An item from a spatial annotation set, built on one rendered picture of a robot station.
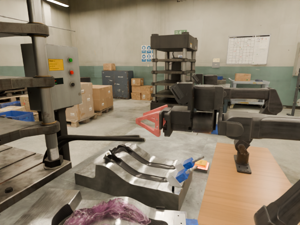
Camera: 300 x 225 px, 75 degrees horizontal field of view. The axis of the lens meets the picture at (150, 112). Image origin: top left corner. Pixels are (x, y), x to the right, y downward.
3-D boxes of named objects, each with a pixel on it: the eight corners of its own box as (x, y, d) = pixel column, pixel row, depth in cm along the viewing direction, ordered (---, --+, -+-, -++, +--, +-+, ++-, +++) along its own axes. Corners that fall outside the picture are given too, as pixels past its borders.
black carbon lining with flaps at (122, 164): (177, 169, 92) (177, 151, 89) (166, 189, 77) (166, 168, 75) (114, 156, 105) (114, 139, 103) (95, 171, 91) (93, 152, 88)
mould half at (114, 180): (192, 179, 96) (193, 154, 93) (177, 215, 73) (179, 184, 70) (107, 160, 116) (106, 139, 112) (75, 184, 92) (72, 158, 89)
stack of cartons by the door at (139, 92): (153, 99, 775) (153, 78, 755) (150, 101, 746) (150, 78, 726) (134, 98, 807) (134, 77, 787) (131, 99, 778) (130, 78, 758)
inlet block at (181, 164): (207, 159, 85) (201, 148, 85) (206, 164, 80) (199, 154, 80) (183, 170, 91) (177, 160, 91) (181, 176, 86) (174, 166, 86)
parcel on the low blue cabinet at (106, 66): (116, 70, 801) (115, 63, 794) (111, 70, 771) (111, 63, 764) (107, 70, 817) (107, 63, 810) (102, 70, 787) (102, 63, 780)
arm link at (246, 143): (232, 147, 107) (273, 98, 96) (231, 143, 114) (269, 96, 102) (242, 154, 107) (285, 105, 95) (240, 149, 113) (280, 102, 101)
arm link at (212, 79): (203, 75, 102) (227, 75, 98) (204, 74, 110) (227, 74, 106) (202, 97, 105) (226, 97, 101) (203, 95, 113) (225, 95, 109)
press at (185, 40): (196, 108, 615) (200, 39, 566) (185, 121, 477) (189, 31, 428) (167, 106, 650) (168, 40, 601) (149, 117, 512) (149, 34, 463)
